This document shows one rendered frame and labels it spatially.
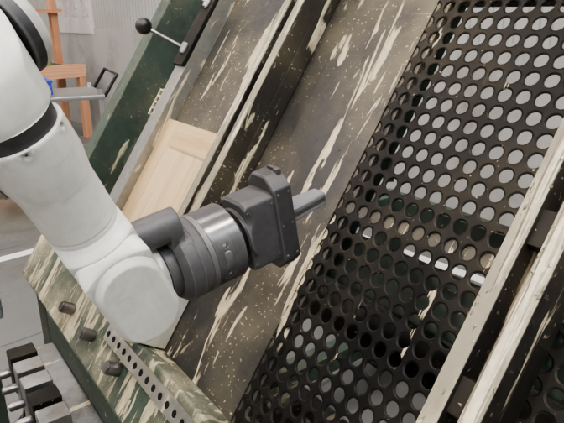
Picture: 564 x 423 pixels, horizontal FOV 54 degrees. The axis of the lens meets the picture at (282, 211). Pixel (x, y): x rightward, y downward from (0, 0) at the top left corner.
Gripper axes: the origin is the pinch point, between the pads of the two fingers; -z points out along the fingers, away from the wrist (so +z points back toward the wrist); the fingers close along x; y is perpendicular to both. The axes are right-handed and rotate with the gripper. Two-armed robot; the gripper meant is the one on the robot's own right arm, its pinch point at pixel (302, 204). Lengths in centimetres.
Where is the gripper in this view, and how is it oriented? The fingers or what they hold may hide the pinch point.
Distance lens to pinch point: 67.9
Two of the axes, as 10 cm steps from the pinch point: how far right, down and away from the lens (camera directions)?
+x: -1.4, -8.9, -4.3
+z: -7.9, 3.6, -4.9
